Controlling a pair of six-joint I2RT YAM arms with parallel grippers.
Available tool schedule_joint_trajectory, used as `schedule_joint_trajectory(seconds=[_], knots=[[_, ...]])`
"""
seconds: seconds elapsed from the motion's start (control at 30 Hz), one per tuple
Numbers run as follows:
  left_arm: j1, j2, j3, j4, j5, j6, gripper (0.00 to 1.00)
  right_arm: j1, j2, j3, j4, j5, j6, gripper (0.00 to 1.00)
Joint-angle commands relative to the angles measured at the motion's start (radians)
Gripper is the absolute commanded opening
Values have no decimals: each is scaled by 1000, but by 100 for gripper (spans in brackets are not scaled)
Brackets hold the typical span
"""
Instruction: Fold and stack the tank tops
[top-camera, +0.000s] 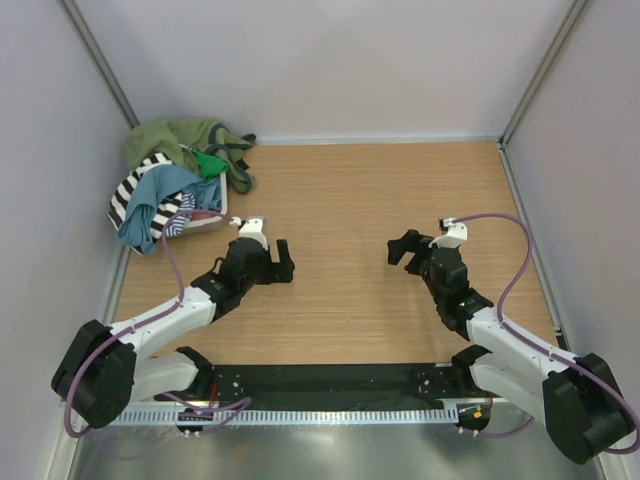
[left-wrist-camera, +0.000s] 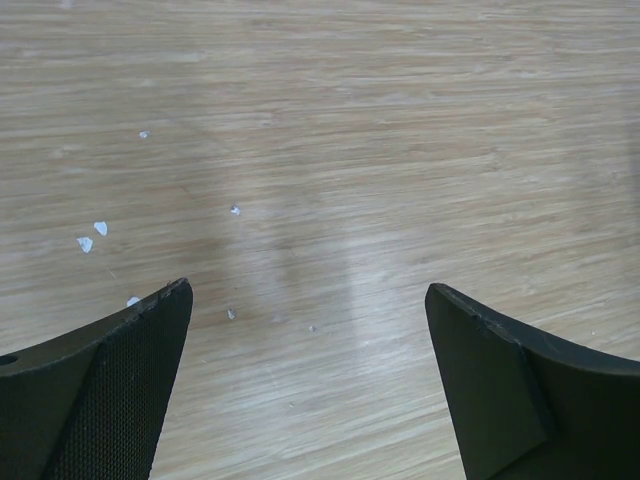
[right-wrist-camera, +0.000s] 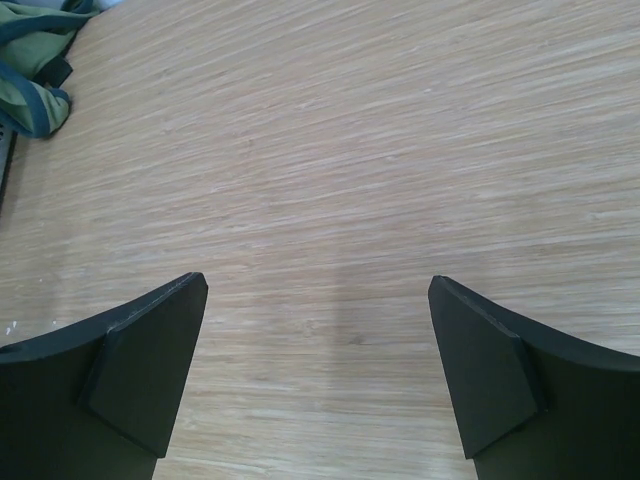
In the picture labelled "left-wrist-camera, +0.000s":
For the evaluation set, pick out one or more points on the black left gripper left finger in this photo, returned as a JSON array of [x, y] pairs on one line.
[[91, 403]]

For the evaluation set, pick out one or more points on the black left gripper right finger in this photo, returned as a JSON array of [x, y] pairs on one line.
[[527, 404]]

